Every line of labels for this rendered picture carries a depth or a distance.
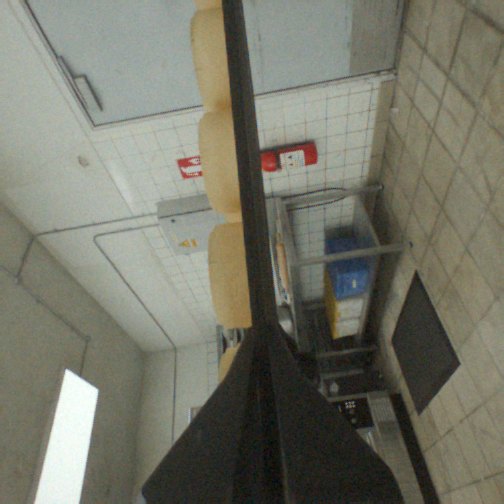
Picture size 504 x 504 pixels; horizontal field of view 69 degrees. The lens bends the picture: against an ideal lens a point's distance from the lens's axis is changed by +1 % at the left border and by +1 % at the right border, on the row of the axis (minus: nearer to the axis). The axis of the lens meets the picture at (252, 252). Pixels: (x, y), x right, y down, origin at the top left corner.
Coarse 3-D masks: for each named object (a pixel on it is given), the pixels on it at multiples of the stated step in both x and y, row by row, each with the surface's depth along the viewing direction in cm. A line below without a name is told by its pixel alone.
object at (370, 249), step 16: (336, 192) 299; (352, 192) 297; (368, 192) 299; (272, 208) 310; (272, 224) 326; (288, 224) 286; (352, 224) 328; (368, 224) 278; (272, 240) 343; (288, 240) 272; (368, 240) 283; (288, 256) 263; (320, 256) 262; (336, 256) 260; (352, 256) 260; (368, 256) 291; (288, 272) 293; (368, 272) 300; (368, 288) 309; (288, 304) 439; (320, 304) 440; (368, 304) 324; (336, 352) 401; (352, 352) 399
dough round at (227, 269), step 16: (224, 224) 17; (240, 224) 17; (208, 240) 16; (224, 240) 16; (240, 240) 16; (208, 256) 16; (224, 256) 15; (240, 256) 15; (224, 272) 15; (240, 272) 15; (224, 288) 15; (240, 288) 15; (224, 304) 15; (240, 304) 15; (224, 320) 16; (240, 320) 16
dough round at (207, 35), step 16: (208, 16) 17; (192, 32) 17; (208, 32) 17; (192, 48) 17; (208, 48) 17; (224, 48) 17; (208, 64) 17; (224, 64) 17; (208, 80) 18; (224, 80) 18; (208, 96) 18; (224, 96) 18
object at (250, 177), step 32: (224, 0) 15; (224, 32) 15; (256, 128) 43; (256, 160) 25; (256, 192) 18; (256, 224) 14; (256, 256) 13; (256, 288) 13; (256, 320) 13; (256, 352) 12
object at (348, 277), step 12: (336, 240) 326; (348, 240) 324; (336, 252) 317; (336, 264) 308; (348, 264) 307; (360, 264) 306; (336, 276) 303; (348, 276) 302; (360, 276) 305; (336, 288) 313; (348, 288) 316; (360, 288) 319
